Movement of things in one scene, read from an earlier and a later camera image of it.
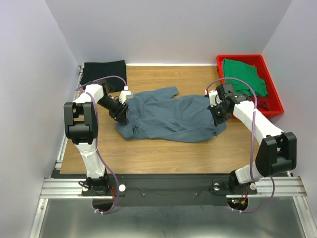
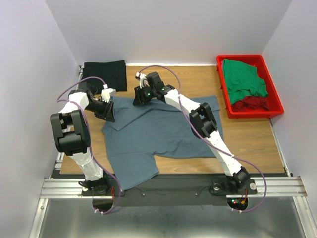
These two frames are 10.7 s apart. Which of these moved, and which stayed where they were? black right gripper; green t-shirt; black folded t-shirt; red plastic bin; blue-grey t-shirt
Moved: black right gripper; blue-grey t-shirt
Stayed: black folded t-shirt; red plastic bin; green t-shirt
